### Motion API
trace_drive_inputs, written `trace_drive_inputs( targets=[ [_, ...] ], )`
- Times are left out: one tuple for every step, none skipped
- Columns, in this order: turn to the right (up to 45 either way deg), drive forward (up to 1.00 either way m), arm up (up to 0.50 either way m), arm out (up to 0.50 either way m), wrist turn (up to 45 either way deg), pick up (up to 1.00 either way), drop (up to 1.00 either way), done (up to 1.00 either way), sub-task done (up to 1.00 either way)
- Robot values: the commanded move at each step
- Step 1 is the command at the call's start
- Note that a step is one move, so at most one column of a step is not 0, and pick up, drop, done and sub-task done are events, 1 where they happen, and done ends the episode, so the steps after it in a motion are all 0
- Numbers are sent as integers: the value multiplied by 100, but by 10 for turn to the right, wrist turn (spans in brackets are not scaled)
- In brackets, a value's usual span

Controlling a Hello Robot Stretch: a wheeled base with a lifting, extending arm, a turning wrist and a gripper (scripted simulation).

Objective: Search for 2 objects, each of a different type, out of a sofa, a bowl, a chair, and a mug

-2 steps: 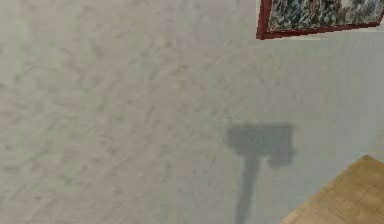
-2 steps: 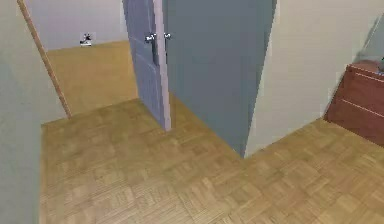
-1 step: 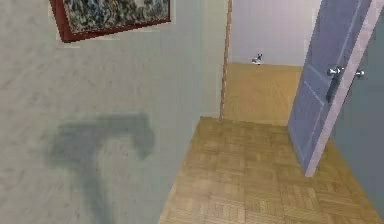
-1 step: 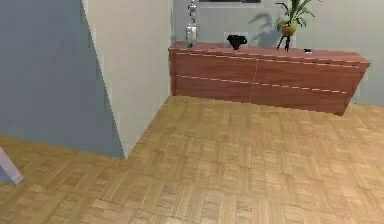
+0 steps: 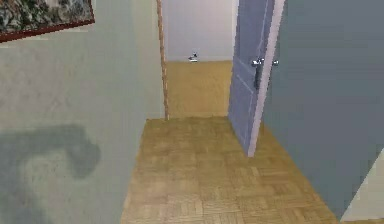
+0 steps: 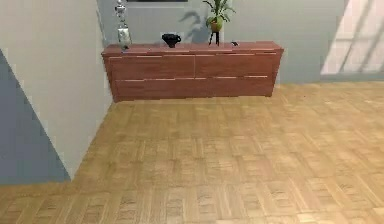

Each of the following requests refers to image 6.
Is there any red-brown wooden sideboard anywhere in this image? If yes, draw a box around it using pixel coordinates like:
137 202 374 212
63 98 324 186
101 40 285 103

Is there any green potted house plant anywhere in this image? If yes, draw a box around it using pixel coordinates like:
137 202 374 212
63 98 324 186
202 0 237 47

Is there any silver metallic statuette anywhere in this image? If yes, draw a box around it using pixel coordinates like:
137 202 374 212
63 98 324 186
114 0 133 52

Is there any dark framed wall picture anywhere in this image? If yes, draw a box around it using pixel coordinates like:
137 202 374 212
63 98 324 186
125 0 189 3

